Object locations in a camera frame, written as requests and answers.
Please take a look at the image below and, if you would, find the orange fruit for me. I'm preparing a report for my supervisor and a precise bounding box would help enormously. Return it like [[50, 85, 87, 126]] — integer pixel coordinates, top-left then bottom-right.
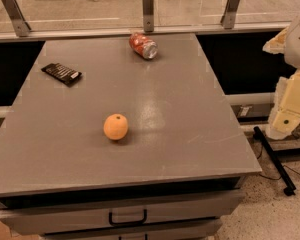
[[103, 114, 129, 140]]

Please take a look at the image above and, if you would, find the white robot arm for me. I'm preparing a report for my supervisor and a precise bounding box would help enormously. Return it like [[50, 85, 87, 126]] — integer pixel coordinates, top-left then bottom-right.
[[263, 14, 300, 140]]

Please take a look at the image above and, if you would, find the red coke can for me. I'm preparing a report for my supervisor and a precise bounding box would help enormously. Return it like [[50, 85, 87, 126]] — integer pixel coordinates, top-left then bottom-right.
[[129, 33, 158, 60]]

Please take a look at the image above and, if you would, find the black snack bar packet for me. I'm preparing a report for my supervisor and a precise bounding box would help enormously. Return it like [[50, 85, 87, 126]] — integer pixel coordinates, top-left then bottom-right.
[[41, 63, 82, 86]]

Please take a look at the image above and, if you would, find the grey horizontal railing ledge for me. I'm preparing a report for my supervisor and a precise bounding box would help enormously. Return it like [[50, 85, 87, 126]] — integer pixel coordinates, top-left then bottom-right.
[[0, 21, 290, 43]]

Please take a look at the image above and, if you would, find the grey upper drawer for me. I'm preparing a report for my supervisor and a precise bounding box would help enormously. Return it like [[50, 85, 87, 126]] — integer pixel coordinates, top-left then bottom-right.
[[0, 189, 244, 235]]

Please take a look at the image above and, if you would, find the grey drawer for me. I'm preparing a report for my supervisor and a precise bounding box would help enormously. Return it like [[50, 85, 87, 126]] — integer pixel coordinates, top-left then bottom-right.
[[41, 219, 222, 240], [0, 189, 244, 235]]

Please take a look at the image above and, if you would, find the grey lower drawer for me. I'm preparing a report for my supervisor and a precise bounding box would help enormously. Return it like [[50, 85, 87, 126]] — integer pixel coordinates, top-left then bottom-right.
[[41, 219, 222, 240]]

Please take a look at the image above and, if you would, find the black metal floor bar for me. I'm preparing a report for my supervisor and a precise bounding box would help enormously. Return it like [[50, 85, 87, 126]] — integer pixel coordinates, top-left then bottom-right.
[[253, 126, 296, 196]]

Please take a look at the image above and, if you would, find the black drawer handle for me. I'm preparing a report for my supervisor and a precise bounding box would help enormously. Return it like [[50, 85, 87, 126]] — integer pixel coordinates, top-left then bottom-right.
[[108, 209, 148, 227]]

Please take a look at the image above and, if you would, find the middle metal railing bracket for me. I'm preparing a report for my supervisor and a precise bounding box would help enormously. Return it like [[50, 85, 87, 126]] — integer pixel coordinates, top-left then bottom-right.
[[142, 0, 154, 32]]

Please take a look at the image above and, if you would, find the metal railing bracket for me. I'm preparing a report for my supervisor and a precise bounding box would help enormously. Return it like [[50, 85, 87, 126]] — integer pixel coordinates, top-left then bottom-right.
[[220, 0, 240, 29], [142, 0, 154, 32], [1, 0, 31, 37]]

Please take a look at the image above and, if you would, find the right metal railing bracket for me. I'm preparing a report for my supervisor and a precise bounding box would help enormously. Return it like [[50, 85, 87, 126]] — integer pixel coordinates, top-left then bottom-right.
[[220, 0, 240, 29]]

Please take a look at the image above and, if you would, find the left metal railing bracket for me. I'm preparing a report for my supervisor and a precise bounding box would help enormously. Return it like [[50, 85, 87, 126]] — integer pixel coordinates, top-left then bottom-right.
[[1, 0, 31, 37]]

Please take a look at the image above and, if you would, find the black floor cable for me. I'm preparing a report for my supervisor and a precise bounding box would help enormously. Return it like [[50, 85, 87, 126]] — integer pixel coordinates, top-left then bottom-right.
[[256, 143, 300, 186]]

